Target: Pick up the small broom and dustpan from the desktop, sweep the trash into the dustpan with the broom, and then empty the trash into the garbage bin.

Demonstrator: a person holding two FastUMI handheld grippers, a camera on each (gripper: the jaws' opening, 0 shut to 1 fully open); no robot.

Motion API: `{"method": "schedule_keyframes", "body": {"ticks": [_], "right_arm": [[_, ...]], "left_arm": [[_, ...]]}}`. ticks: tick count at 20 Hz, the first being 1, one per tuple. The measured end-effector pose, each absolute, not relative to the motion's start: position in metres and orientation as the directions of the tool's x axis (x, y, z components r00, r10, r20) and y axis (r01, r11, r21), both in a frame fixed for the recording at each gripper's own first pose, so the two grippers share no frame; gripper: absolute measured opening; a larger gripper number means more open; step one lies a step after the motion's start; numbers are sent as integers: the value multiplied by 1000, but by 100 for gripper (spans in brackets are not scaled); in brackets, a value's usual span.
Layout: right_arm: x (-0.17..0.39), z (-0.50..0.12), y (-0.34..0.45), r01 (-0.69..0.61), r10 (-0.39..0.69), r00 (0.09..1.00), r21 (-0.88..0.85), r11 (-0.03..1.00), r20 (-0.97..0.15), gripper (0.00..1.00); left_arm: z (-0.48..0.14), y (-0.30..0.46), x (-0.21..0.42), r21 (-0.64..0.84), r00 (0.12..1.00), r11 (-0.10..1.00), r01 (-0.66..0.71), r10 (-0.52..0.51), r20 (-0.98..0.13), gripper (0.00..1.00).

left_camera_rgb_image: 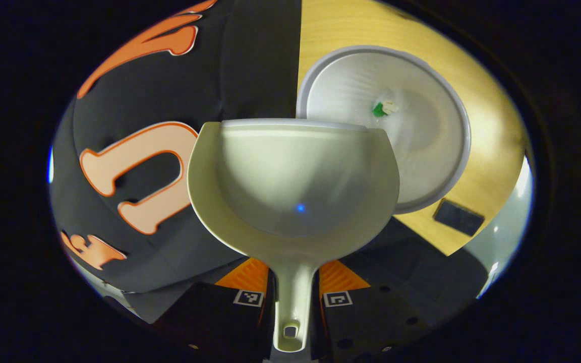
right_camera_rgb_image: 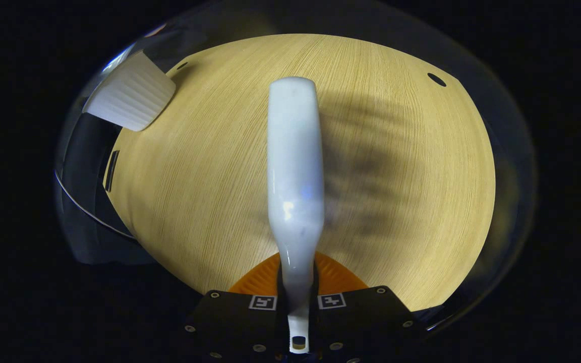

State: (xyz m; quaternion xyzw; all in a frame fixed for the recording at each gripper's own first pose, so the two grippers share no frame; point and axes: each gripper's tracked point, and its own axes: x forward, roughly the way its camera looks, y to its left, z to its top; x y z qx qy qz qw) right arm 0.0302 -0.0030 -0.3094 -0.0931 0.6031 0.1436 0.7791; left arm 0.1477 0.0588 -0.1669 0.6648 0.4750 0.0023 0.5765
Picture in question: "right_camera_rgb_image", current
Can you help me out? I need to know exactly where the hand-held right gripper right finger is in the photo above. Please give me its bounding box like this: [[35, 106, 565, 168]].
[[310, 252, 428, 363]]

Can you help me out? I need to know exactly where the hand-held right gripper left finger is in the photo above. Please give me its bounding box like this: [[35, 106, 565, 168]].
[[184, 252, 292, 362]]

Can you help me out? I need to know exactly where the white ribbed garbage bin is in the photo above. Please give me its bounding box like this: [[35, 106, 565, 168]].
[[82, 50, 177, 133]]

